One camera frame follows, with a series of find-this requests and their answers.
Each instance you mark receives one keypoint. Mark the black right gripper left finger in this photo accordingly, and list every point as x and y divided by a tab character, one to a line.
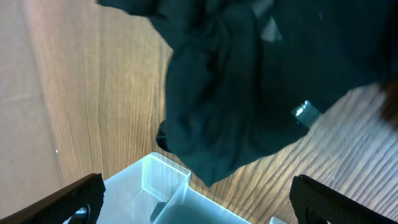
79	202

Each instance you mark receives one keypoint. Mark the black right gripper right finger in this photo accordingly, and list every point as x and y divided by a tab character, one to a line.
314	203

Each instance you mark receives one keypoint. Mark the black cloth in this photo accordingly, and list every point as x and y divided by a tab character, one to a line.
240	68

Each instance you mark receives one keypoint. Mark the clear plastic container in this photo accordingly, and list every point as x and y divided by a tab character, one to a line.
156	190

